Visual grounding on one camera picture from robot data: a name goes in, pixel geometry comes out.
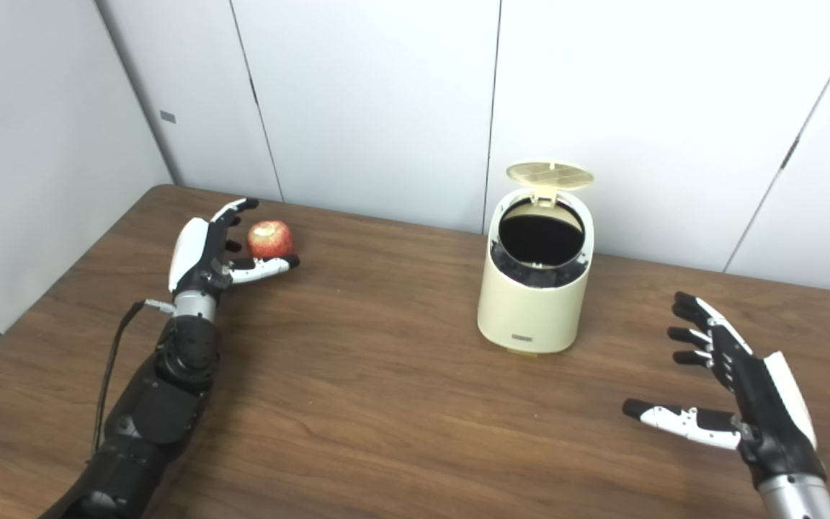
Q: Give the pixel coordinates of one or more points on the cream round bin lid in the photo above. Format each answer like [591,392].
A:
[550,174]

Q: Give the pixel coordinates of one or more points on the red apple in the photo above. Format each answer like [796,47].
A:
[269,239]

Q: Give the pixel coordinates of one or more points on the cream-colored bin body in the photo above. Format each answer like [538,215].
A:
[530,313]

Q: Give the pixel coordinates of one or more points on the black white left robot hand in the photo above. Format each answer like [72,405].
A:
[192,249]

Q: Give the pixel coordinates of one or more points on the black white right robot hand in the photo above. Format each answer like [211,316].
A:
[768,411]

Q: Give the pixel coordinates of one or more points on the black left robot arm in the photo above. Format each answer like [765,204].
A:
[163,404]

